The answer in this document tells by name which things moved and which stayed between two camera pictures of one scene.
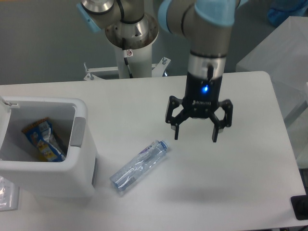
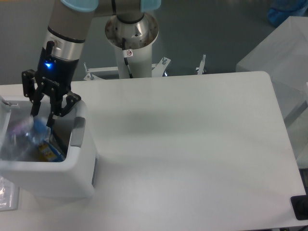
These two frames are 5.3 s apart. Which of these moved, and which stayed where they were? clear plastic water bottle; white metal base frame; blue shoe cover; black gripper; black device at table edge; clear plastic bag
Moved: black gripper; clear plastic water bottle
Stayed: white metal base frame; clear plastic bag; blue shoe cover; black device at table edge
